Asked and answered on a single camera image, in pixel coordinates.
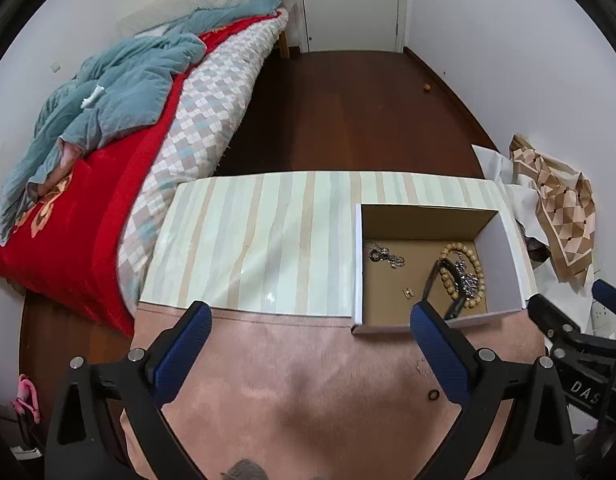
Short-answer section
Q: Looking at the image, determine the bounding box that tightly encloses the black smartwatch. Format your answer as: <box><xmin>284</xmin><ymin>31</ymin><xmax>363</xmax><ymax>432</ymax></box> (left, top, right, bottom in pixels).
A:
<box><xmin>423</xmin><ymin>257</ymin><xmax>468</xmax><ymax>321</ymax></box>

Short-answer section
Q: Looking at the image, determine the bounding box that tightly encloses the wooden bead bracelet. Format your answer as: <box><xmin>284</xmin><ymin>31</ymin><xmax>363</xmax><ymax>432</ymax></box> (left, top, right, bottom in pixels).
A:
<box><xmin>439</xmin><ymin>242</ymin><xmax>488</xmax><ymax>310</ymax></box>

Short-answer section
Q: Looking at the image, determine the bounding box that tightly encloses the pink slipper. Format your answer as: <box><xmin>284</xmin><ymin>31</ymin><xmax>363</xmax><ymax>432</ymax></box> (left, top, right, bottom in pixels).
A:
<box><xmin>12</xmin><ymin>374</ymin><xmax>41</xmax><ymax>425</ymax></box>

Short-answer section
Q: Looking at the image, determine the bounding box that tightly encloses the brown geometric scarf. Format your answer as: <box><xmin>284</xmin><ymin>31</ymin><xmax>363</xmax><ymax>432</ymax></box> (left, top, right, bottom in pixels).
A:
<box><xmin>509</xmin><ymin>134</ymin><xmax>596</xmax><ymax>285</ymax></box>

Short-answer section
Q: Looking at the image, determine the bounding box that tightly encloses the white cardboard box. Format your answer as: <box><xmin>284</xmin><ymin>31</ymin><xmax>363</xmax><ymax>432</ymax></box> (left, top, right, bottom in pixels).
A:
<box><xmin>351</xmin><ymin>204</ymin><xmax>536</xmax><ymax>336</ymax></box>

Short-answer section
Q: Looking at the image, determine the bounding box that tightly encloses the white cloth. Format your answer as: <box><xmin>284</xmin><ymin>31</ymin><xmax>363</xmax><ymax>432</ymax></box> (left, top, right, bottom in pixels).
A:
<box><xmin>472</xmin><ymin>145</ymin><xmax>594</xmax><ymax>333</ymax></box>

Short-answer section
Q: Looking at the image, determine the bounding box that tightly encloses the red blanket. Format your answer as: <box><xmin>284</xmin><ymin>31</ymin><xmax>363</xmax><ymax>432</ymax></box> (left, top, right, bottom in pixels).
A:
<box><xmin>0</xmin><ymin>18</ymin><xmax>258</xmax><ymax>336</ymax></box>

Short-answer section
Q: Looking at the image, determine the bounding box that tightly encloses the striped table cover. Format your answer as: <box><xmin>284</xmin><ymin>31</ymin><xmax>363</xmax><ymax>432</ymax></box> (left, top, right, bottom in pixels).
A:
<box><xmin>141</xmin><ymin>171</ymin><xmax>536</xmax><ymax>318</ymax></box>

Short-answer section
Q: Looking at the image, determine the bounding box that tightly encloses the blue-grey quilt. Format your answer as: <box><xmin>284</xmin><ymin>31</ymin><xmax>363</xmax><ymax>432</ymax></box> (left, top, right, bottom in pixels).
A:
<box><xmin>0</xmin><ymin>0</ymin><xmax>282</xmax><ymax>245</ymax></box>

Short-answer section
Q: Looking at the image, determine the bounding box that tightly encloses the checkered bed sheet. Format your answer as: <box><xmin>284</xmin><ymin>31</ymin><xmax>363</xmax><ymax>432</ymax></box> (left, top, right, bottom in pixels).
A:
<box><xmin>117</xmin><ymin>8</ymin><xmax>289</xmax><ymax>315</ymax></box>

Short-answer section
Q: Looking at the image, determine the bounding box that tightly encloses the white door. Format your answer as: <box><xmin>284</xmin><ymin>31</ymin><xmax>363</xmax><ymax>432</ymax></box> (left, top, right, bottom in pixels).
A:
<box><xmin>299</xmin><ymin>0</ymin><xmax>408</xmax><ymax>53</ymax></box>

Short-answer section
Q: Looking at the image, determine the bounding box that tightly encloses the white wall socket strip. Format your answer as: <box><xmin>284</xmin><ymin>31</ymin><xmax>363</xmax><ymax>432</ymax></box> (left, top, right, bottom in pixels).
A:
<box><xmin>590</xmin><ymin>301</ymin><xmax>614</xmax><ymax>338</ymax></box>

